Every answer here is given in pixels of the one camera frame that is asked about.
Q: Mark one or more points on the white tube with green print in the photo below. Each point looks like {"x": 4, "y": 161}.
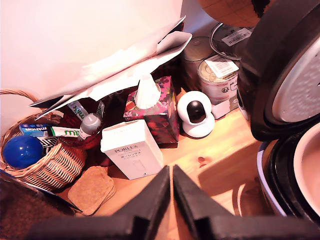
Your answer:
{"x": 65, "y": 131}

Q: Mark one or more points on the floral tissue box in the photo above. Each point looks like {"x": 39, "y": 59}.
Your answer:
{"x": 160, "y": 117}

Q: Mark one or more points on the silver tin can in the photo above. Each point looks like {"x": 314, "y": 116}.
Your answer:
{"x": 196, "y": 52}

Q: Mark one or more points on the cork globe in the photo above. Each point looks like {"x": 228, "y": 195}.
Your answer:
{"x": 230, "y": 12}

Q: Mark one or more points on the dark red bowl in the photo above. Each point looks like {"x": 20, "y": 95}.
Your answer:
{"x": 92, "y": 143}

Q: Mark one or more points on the dark brown mat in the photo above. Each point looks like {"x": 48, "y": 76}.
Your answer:
{"x": 27, "y": 212}

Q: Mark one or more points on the black and white patterned packet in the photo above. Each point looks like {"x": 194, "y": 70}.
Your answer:
{"x": 48, "y": 143}

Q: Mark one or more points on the rice cooker inner pot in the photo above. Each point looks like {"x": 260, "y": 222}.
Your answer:
{"x": 308, "y": 170}

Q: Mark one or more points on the grey capped bottle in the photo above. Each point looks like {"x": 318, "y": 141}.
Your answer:
{"x": 90, "y": 123}

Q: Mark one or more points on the white packet with green print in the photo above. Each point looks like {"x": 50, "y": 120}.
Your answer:
{"x": 78, "y": 111}

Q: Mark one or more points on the black rice cooker body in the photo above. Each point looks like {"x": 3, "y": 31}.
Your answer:
{"x": 277, "y": 180}

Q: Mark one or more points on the tin can with paper tag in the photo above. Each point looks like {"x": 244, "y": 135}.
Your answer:
{"x": 217, "y": 85}

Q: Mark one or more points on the wicker basket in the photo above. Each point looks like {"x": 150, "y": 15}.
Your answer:
{"x": 60, "y": 165}

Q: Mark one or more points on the blue ball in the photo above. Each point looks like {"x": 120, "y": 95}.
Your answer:
{"x": 22, "y": 152}

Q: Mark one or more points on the small blue box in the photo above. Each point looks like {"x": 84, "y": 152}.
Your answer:
{"x": 32, "y": 129}

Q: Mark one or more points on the white Porlex box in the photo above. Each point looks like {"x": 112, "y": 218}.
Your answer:
{"x": 133, "y": 150}

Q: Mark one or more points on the white round security camera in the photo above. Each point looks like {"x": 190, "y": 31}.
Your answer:
{"x": 196, "y": 115}

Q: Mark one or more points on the stack of cork coasters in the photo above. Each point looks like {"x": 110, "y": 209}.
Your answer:
{"x": 91, "y": 190}

